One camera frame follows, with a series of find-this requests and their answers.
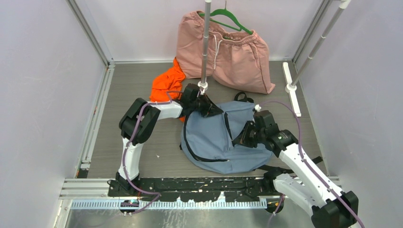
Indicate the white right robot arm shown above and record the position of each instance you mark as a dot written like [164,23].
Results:
[326,203]

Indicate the pink shorts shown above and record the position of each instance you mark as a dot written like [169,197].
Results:
[234,59]

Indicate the light blue backpack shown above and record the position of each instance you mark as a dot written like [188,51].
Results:
[207,141]

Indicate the orange shirt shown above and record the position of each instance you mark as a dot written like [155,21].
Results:
[168,85]

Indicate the green clothes hanger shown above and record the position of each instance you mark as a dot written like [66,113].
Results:
[223,17]

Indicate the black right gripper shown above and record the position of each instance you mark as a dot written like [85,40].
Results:
[243,138]

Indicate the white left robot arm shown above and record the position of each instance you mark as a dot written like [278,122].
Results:
[139,121]

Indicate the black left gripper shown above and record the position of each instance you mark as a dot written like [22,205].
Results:
[210,108]

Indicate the white right rack stand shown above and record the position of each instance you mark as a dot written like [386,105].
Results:
[300,62]

